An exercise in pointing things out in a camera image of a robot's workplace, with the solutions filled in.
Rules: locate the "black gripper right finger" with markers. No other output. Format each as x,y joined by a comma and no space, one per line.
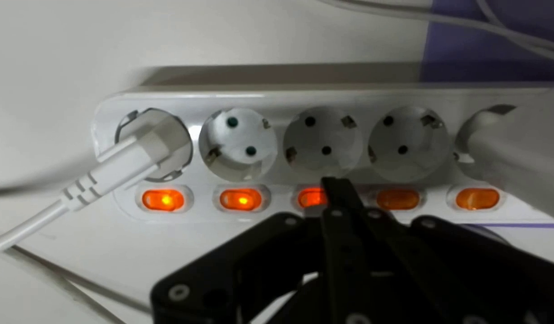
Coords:
444,271

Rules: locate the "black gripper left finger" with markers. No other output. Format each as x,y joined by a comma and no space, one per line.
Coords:
251,264

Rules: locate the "white charger adapter block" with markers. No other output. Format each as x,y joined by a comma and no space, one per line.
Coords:
522,156

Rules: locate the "white multi-socket power strip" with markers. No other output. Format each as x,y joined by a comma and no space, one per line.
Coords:
269,97

